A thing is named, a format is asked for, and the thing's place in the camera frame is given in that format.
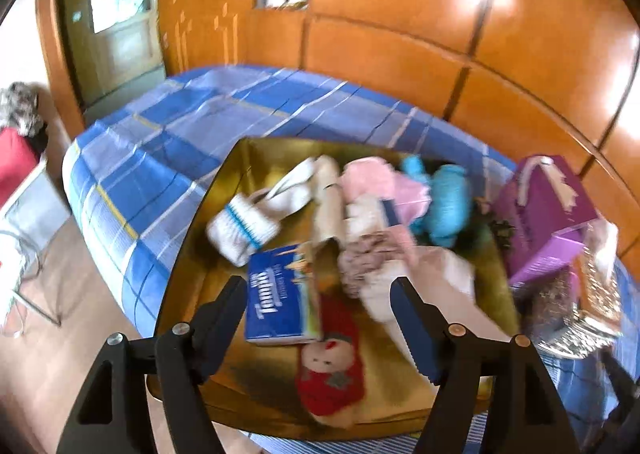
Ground white socks teal stripe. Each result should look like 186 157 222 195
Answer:
206 157 326 267

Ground beige cloth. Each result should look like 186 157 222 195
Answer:
312 155 351 245

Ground grey patterned cloth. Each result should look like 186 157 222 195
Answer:
0 82 45 136

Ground red cloth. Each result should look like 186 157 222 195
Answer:
0 128 42 207

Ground purple tissue box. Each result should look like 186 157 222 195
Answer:
492 155 598 287

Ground red dressed small doll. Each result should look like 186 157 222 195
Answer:
295 294 368 430

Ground white wipes packet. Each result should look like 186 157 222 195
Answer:
345 197 401 235

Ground wooden wardrobe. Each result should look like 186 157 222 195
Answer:
155 0 640 245

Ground gold tray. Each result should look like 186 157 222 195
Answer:
145 137 521 439

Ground blue tissue packet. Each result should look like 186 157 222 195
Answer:
245 241 326 347

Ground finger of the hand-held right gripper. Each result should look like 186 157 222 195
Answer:
599 348 640 454

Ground white metal chair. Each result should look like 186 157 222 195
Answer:
0 159 72 337

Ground blue plush toy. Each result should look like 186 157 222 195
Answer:
400 154 476 247

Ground small patterned socks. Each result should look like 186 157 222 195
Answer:
336 229 401 297

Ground blue plaid bed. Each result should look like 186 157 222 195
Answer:
62 65 640 454

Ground wooden door with window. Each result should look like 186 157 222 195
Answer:
60 0 166 110

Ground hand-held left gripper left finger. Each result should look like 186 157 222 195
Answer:
55 275 249 454

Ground pink cloth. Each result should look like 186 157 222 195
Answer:
394 173 432 230

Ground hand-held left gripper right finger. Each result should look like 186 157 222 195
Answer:
390 277 573 454

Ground pink towel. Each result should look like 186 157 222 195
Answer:
341 157 401 205

